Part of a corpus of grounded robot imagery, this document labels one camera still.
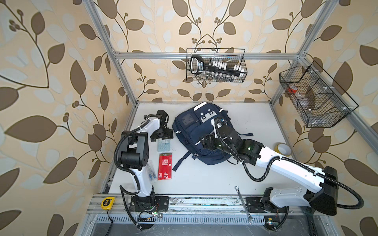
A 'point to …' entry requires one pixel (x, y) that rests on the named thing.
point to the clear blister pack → (151, 172)
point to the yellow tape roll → (283, 148)
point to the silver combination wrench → (249, 217)
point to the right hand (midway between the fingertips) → (204, 137)
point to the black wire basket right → (318, 100)
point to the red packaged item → (165, 166)
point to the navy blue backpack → (190, 124)
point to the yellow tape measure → (107, 203)
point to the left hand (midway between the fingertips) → (162, 136)
